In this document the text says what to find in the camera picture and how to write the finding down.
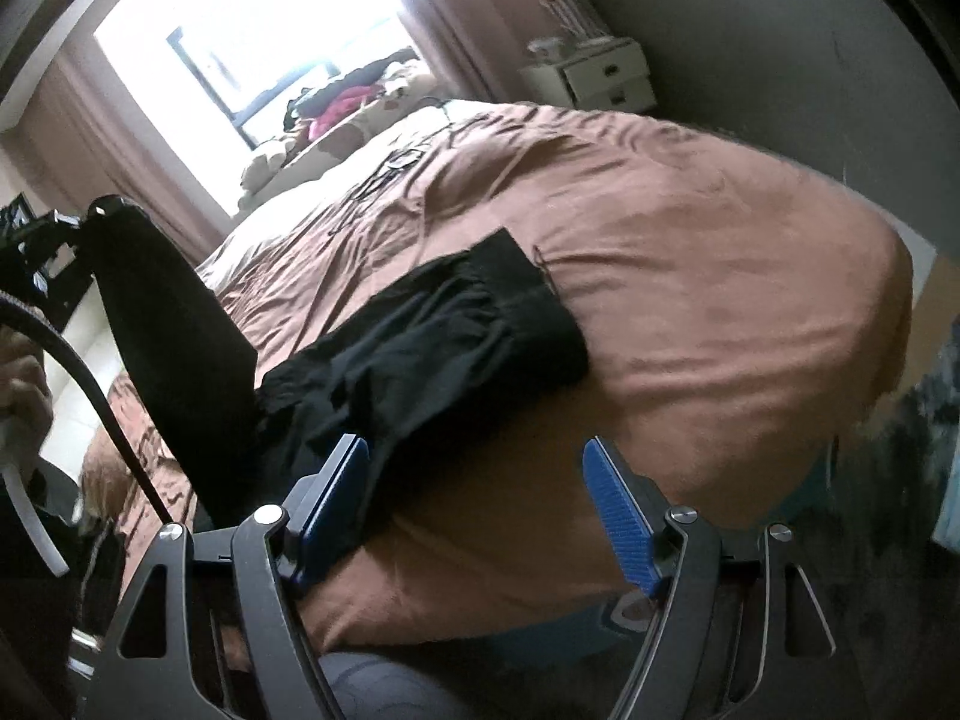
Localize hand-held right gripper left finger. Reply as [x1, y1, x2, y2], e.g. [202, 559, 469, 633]
[75, 435, 372, 720]

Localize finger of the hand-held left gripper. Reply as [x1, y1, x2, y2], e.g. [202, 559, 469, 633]
[45, 195, 143, 241]

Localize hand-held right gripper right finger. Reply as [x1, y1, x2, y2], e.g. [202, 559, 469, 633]
[581, 436, 841, 720]

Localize black pants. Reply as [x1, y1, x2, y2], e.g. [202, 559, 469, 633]
[88, 195, 590, 548]

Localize person's left hand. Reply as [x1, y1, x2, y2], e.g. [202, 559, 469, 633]
[0, 345, 55, 458]

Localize pink curtain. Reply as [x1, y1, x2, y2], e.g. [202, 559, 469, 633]
[0, 37, 241, 271]
[390, 0, 571, 102]

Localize person's grey patterned trouser leg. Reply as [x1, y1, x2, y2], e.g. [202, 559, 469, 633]
[315, 652, 481, 720]

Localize beige plush toy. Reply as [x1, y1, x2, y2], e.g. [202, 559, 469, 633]
[240, 139, 301, 196]

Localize cream duvet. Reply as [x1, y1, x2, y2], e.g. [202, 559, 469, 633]
[195, 101, 481, 271]

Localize bed with brown sheet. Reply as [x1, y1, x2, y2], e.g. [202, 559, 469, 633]
[79, 97, 916, 661]

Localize white tube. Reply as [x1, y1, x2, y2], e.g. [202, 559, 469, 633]
[0, 420, 68, 575]

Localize pile of clothes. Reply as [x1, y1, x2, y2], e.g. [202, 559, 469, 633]
[281, 49, 421, 143]

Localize white nightstand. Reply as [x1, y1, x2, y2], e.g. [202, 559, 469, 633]
[521, 37, 657, 113]

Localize clutter on nightstand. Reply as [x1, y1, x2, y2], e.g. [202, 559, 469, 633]
[529, 0, 608, 61]

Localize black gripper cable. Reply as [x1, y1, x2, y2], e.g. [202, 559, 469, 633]
[0, 291, 170, 530]

